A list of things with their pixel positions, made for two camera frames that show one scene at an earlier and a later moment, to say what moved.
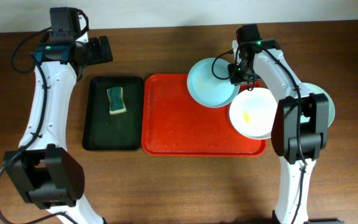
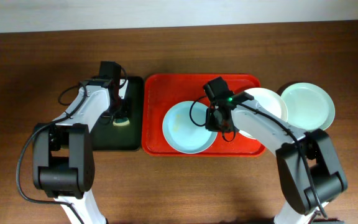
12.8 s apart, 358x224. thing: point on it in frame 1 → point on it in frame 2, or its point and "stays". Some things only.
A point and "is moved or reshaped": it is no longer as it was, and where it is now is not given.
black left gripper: x=97 y=50 → x=117 y=111
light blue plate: x=206 y=89 → x=184 y=128
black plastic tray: x=121 y=131 stays
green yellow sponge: x=117 y=105 is moved or reshaped
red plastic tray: x=173 y=124 stays
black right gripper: x=238 y=76 → x=213 y=125
